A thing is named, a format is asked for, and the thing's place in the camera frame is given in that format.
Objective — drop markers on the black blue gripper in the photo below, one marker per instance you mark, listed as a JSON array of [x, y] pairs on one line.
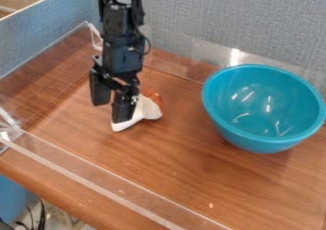
[[119, 64]]

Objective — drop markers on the clear acrylic barrier frame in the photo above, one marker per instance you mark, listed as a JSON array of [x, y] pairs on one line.
[[167, 175]]

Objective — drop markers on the white brown toy mushroom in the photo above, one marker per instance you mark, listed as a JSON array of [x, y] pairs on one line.
[[149, 109]]

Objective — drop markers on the blue plastic bowl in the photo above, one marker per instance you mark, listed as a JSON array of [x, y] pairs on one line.
[[265, 108]]

